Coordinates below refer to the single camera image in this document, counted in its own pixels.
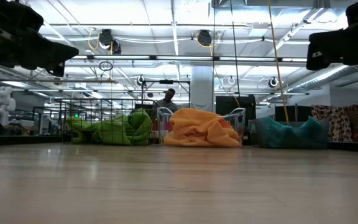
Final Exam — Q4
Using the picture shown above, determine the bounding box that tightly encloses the black monitor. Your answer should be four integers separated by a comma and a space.
215, 95, 257, 116

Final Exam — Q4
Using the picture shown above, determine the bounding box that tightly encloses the grey plastic bin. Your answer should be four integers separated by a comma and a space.
249, 119, 330, 151

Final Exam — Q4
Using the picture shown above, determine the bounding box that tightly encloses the yellow hanging cable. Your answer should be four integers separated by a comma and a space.
266, 0, 290, 124

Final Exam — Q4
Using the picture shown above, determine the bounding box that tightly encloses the clear plastic basket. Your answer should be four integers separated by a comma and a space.
157, 106, 247, 147

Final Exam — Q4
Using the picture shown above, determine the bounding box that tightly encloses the blue microfiber towel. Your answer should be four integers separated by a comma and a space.
255, 115, 326, 149

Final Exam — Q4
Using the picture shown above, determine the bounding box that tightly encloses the black hanging cable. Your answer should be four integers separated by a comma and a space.
229, 0, 241, 109

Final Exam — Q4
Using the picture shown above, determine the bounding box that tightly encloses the black gantry frame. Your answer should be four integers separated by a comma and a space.
140, 78, 192, 108

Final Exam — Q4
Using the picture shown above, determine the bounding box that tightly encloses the person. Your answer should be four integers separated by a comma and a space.
155, 88, 180, 113

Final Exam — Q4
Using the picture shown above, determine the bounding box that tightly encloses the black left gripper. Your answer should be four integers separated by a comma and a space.
0, 0, 80, 78

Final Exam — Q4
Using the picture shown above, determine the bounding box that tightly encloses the metal wire basket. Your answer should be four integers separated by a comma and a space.
60, 98, 157, 146

